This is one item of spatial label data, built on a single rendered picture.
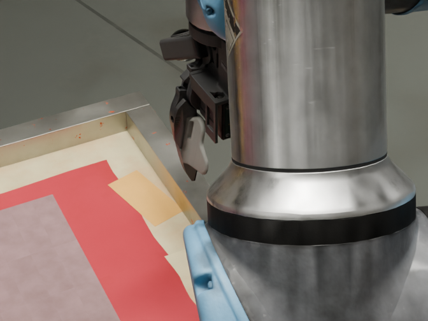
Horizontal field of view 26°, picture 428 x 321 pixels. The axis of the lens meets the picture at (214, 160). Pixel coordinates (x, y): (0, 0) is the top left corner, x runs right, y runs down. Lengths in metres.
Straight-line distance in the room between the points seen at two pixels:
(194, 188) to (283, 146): 0.71
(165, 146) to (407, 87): 1.96
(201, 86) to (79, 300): 0.31
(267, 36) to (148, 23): 2.96
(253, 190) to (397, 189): 0.08
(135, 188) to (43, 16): 2.32
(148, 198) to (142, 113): 0.14
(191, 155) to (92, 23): 2.44
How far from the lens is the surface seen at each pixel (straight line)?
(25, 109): 3.04
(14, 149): 1.29
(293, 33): 0.46
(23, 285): 1.13
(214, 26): 0.77
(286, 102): 0.47
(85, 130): 1.31
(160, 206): 1.21
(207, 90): 0.95
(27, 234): 1.19
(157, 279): 1.12
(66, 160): 1.30
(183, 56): 1.00
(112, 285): 1.12
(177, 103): 1.00
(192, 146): 1.02
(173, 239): 1.17
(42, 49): 3.32
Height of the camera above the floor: 1.77
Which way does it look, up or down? 40 degrees down
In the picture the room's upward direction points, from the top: straight up
